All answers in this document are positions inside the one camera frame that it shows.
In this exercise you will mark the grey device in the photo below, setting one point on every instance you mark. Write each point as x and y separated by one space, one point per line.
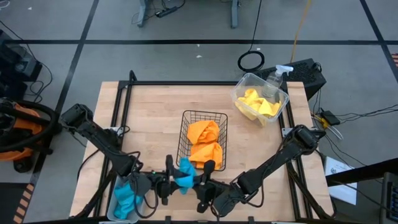
388 193

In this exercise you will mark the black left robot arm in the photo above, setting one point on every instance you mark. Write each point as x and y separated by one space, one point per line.
99 137

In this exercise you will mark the clear spray bottle white head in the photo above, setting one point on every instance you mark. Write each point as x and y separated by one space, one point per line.
281 70

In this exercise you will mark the grey plastic bin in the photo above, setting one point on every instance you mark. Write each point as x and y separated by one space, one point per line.
111 211

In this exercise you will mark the blue microfiber towel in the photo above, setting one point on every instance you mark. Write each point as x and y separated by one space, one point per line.
124 199
186 169

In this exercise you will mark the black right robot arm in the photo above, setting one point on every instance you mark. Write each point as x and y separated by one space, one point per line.
280 155

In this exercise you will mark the large yellow microfiber towel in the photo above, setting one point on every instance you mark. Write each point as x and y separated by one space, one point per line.
248 99

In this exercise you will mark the small yellow microfiber towel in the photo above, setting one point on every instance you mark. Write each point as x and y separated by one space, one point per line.
269 109

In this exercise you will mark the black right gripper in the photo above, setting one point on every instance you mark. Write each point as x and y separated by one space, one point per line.
225 199

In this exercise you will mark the orange black vacuum cleaner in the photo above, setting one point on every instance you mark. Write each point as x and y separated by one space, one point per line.
25 123

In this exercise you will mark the black aluminium table frame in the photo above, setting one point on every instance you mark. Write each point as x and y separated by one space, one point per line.
186 83

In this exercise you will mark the black power adapter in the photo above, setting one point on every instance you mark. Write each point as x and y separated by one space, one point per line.
330 117

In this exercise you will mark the black perforated computer case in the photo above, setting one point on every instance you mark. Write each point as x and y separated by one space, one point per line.
304 74

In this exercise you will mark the black equipment box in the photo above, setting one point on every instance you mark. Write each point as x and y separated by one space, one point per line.
18 62

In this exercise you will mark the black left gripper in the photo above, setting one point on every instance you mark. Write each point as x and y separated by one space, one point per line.
157 182

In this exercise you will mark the grey desk leg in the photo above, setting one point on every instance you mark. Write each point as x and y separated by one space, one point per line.
234 15
142 12

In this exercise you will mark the black power strip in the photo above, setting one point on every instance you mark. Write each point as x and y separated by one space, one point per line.
166 12

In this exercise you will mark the clear plastic bin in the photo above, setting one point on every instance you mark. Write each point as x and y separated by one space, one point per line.
248 82

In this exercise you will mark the orange microfiber towel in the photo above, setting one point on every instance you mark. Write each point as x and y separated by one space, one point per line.
206 155
202 132

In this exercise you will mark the white paper sheet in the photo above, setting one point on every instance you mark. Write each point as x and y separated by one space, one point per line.
345 194

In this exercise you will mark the black beam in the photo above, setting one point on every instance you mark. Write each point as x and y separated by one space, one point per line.
367 171

